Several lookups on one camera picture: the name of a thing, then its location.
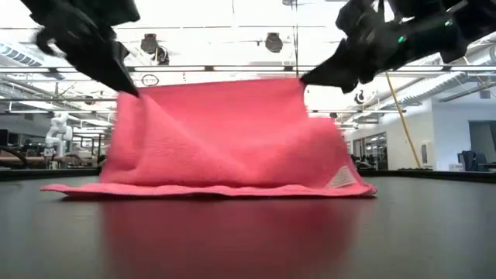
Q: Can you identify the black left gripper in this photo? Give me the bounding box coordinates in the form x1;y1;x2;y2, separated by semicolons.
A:
33;9;141;98

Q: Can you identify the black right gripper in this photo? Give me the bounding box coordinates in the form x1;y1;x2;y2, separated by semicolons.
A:
299;22;412;95

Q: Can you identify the pink microfiber towel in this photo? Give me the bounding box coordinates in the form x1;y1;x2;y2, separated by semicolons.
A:
40;77;378;200

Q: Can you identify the white robot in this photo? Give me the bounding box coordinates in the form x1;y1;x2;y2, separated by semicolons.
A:
41;111;74;159

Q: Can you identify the dark office chair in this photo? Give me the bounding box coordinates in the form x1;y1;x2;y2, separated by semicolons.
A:
456;150;490;172

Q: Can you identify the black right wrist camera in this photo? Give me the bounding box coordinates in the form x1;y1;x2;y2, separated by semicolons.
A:
335;0;388;40

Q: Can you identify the yellow hanging cable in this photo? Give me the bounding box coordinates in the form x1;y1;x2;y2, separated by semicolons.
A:
384;71;423;169

